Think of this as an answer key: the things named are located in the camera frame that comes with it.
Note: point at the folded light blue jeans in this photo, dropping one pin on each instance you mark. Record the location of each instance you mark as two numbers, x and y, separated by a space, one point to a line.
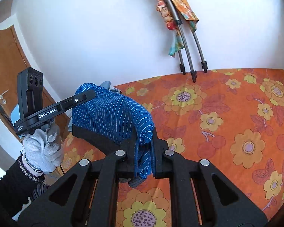
107 85

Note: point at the brown wooden door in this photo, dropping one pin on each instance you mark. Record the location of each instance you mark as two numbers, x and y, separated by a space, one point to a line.
12 61

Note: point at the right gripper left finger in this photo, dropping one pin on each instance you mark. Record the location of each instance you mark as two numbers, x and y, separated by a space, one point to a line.
87 194

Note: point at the grey metal tripod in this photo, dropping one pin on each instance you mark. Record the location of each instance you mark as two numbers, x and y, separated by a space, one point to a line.
181 22

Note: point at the left grey gloved hand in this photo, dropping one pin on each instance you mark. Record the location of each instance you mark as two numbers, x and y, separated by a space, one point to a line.
43 152

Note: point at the orange floral scarf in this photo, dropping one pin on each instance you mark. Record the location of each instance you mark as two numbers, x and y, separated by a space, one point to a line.
183 9

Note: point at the left black sleeved forearm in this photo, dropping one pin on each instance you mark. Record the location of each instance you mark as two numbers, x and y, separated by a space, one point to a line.
15 188

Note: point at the orange floral bed sheet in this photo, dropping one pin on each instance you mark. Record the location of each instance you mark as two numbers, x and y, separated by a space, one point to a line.
234 118

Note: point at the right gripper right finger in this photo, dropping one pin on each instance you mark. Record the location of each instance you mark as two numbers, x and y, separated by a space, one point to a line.
201 195

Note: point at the blue striped shorts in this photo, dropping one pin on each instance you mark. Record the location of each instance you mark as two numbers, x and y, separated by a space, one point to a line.
111 118

